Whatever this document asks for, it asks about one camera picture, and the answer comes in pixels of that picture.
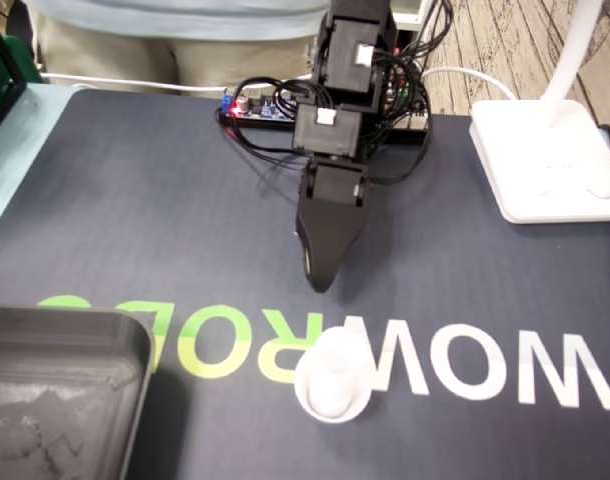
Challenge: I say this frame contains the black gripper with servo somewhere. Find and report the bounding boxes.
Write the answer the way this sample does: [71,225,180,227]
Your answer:
[295,160,373,295]

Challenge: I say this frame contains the white plastic cup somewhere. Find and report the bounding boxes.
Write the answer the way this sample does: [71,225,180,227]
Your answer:
[293,347,374,425]

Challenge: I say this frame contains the blue circuit board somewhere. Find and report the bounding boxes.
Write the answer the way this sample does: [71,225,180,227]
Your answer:
[219,86,299,122]

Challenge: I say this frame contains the dark mat with WOWROBO print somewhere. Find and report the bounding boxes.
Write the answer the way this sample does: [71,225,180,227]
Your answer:
[0,88,610,480]

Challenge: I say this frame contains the white desk lamp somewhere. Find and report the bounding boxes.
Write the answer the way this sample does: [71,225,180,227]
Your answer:
[468,0,610,225]

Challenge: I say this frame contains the white furniture panel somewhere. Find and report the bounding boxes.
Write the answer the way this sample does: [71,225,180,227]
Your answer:
[392,0,436,31]

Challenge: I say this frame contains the person in teal shirt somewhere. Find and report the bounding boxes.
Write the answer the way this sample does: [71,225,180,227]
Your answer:
[23,0,332,96]

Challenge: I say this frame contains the black plastic tray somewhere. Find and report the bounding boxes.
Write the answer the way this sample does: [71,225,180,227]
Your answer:
[0,305,155,480]

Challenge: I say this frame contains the green object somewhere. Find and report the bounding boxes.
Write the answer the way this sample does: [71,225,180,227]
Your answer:
[2,34,44,85]

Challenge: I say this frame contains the white cable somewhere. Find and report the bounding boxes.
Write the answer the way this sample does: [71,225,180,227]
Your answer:
[38,72,232,99]
[421,67,517,102]

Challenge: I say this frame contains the black frame structure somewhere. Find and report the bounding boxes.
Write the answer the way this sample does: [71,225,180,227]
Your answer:
[0,24,27,147]

